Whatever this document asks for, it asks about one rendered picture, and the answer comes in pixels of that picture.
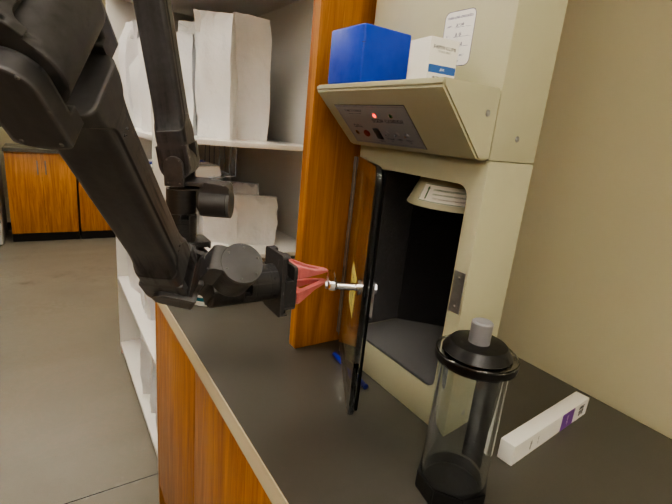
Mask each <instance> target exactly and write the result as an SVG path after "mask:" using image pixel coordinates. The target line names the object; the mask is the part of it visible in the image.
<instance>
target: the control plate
mask: <svg viewBox="0 0 672 504"><path fill-rule="evenodd" d="M334 105H335V104H334ZM335 107H336V108H337V110H338V112H339V113H340V115H341V116H342V118H343V119H344V121H345V122H346V124H347V126H348V127H349V129H350V130H351V132H352V133H353V135H354V136H355V138H356V140H357V141H360V142H368V143H376V144H384V145H393V146H401V147H409V148H417V149H425V150H427V148H426V146H425V144H424V142H423V140H422V139H421V137H420V135H419V133H418V131H417V129H416V127H415V125H414V123H413V122H412V120H411V118H410V116H409V114H408V112H407V110H406V108H405V106H404V105H335ZM372 113H374V114H376V116H377V118H374V117H373V116H372ZM388 114H391V115H392V116H393V119H390V118H389V117H388ZM372 128H378V130H379V131H380V133H381V135H382V136H383V138H384V140H383V139H378V138H377V136H376V134H375V133H374V131H373V129H372ZM355 130H358V131H359V132H360V134H357V133H356V131H355ZM364 130H367V131H369V133H370V136H369V137H368V136H366V135H365V134H364ZM386 132H388V133H389V134H390V136H385V134H386ZM395 133H398V134H399V137H395V136H394V135H395ZM405 133H406V134H408V135H409V137H408V138H404V136H405V135H404V134H405Z"/></svg>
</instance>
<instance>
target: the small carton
mask: <svg viewBox="0 0 672 504"><path fill-rule="evenodd" d="M459 45H460V42H458V41H454V40H450V39H445V38H441V37H437V36H428V37H424V38H419V39H415V40H411V46H410V54H409V62H408V70H407V77H406V79H418V78H434V77H448V78H453V79H454V77H455V70H456V64H457V57H458V51H459Z"/></svg>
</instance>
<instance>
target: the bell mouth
mask: <svg viewBox="0 0 672 504"><path fill-rule="evenodd" d="M466 199H467V193H466V190H465V188H464V186H463V185H461V184H458V183H453V182H448V181H442V180H437V179H432V178H427V177H422V176H421V177H420V179H419V180H418V182H417V184H416V185H415V187H414V189H413V190H412V192H411V193H410V195H409V197H408V198H407V201H408V202H409V203H411V204H413V205H416V206H420V207H423V208H428V209H433V210H438V211H444V212H450V213H458V214H464V210H465V204H466Z"/></svg>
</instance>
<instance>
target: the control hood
mask: <svg viewBox="0 0 672 504"><path fill-rule="evenodd" d="M317 89H318V93H319V94H320V96H321V97H322V99H323V101H324V102H325V104H326V105H327V107H328V108H329V110H330V111H331V113H332V114H333V116H334V117H335V119H336V120H337V122H338V124H339V125H340V127H341V128H342V130H343V131H344V133H345V134H346V136H347V137H348V139H349V140H350V142H351V143H353V144H357V145H365V146H372V147H380V148H388V149H395V150H403V151H410V152H418V153H425V154H433V155H440V156H448V157H455V158H463V159H471V160H478V161H486V160H487V159H488V158H489V153H490V147H491V142H492V137H493V131H494V126H495V120H496V115H497V109H498V104H499V99H500V93H501V91H500V90H499V89H500V88H495V87H490V86H486V85H481V84H476V83H472V82H467V81H462V80H458V79H453V78H448V77H434V78H418V79H403V80H387V81H372V82H356V83H340V84H325V85H319V86H317ZM334 104H335V105H404V106H405V108H406V110H407V112H408V114H409V116H410V118H411V120H412V122H413V123H414V125H415V127H416V129H417V131H418V133H419V135H420V137H421V139H422V140H423V142H424V144H425V146H426V148H427V150H425V149H417V148H409V147H401V146H393V145H384V144H376V143H368V142H360V141H357V140H356V138H355V136H354V135H353V133H352V132H351V130H350V129H349V127H348V126H347V124H346V122H345V121H344V119H343V118H342V116H341V115H340V113H339V112H338V110H337V108H336V107H335V105H334Z"/></svg>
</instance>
